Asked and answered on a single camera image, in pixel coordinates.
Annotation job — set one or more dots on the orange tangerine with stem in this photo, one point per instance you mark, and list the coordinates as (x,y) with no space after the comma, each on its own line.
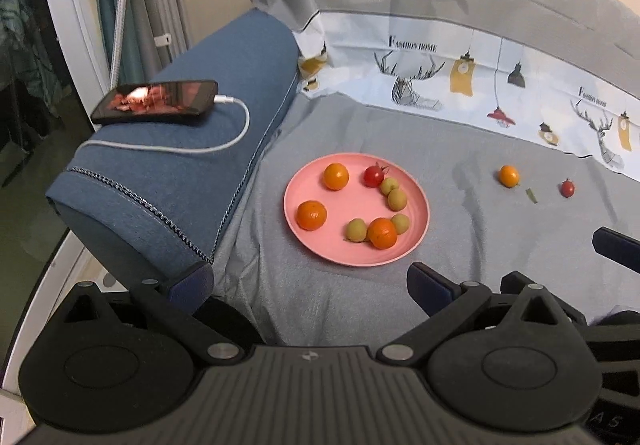
(382,234)

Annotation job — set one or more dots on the grey curtain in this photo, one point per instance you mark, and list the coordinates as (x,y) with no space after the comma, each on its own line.
(162,32)

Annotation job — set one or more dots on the blue sofa armrest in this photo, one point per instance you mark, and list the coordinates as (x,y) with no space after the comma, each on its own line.
(148,200)

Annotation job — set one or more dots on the small green longan front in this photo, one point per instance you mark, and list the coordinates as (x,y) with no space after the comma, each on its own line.
(356,230)

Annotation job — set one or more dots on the yellow-green longan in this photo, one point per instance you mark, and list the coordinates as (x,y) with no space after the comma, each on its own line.
(401,223)

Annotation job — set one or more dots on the red cherry tomato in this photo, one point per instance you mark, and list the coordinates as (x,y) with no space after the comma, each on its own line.
(567,188)
(374,175)

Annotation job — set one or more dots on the pink round plate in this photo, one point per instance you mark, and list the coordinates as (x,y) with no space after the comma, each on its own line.
(355,200)

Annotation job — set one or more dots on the small green leaf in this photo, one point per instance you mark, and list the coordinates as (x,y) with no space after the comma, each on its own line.
(531,196)

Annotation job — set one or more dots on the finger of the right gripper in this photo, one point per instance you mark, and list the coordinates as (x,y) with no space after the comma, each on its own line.
(617,247)
(515,282)

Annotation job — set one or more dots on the white round door frame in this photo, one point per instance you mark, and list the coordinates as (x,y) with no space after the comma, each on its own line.
(43,121)

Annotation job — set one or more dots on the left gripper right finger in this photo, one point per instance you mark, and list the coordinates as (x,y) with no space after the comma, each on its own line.
(450,309)

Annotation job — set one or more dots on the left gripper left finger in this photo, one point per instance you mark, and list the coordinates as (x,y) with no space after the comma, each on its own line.
(172,303)

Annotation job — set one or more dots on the black smartphone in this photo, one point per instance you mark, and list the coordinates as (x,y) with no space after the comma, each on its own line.
(173,102)

